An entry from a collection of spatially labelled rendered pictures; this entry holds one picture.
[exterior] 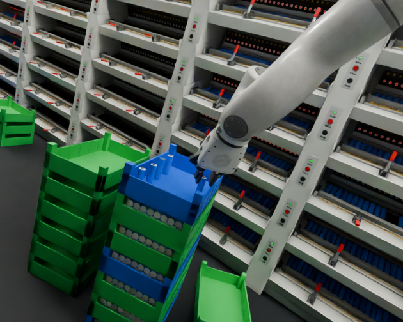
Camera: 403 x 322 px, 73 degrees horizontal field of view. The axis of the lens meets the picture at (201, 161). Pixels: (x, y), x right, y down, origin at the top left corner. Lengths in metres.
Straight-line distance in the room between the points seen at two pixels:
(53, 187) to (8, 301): 0.37
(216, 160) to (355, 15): 0.38
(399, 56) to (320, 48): 0.64
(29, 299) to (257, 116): 0.90
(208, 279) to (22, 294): 0.68
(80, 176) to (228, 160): 0.44
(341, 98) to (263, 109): 0.66
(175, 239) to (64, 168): 0.41
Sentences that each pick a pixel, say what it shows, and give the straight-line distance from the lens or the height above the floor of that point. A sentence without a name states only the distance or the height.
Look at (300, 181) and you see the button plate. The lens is 1.13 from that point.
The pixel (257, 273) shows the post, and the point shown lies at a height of 0.09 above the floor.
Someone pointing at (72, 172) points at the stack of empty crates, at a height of 0.43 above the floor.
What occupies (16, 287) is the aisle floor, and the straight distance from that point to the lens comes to 1.13.
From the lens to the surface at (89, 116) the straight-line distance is 1.91.
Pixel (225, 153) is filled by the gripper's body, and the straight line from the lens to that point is 0.64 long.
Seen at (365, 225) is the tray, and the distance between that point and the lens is 1.17.
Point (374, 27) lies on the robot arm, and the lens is 0.51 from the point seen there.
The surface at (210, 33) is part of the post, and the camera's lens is 1.41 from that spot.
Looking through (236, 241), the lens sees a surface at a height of 0.13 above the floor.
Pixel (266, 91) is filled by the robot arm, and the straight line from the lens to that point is 0.47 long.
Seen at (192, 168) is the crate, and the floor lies 0.51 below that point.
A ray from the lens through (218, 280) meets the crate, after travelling 1.31.
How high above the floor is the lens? 0.81
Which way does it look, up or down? 17 degrees down
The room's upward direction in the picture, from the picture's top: 19 degrees clockwise
